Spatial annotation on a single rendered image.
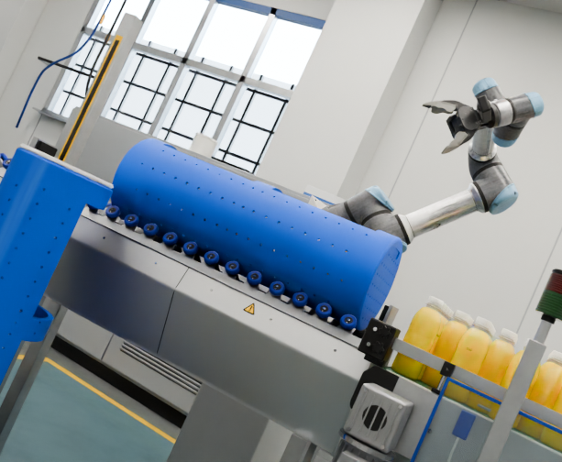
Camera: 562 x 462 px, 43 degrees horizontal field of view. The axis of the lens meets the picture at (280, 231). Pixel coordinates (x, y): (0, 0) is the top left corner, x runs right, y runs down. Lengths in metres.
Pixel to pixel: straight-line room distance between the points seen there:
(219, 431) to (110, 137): 2.58
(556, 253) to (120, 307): 3.23
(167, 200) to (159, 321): 0.36
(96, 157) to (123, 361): 1.33
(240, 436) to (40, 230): 1.02
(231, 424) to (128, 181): 0.92
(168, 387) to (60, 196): 2.26
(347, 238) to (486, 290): 2.93
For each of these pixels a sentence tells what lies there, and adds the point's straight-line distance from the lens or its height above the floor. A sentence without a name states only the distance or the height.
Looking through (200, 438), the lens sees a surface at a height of 0.36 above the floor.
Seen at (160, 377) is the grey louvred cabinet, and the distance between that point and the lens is 4.09.
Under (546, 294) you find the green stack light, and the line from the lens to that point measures 1.60.
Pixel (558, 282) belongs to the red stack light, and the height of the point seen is 1.23.
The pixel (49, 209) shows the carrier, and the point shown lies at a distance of 1.97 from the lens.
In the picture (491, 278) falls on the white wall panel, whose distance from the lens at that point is 4.81.
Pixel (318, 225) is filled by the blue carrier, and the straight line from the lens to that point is 1.97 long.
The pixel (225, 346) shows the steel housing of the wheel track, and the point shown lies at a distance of 2.02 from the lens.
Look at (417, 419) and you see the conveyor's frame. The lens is 1.77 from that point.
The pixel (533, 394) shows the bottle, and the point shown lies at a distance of 1.85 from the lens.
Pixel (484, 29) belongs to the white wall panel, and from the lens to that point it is 5.41.
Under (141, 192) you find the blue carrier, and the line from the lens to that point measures 2.19.
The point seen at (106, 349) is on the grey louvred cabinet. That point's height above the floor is 0.17.
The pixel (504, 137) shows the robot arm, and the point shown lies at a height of 1.65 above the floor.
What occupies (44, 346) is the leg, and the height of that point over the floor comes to 0.45.
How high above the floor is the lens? 1.01
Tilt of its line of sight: 3 degrees up
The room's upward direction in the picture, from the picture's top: 24 degrees clockwise
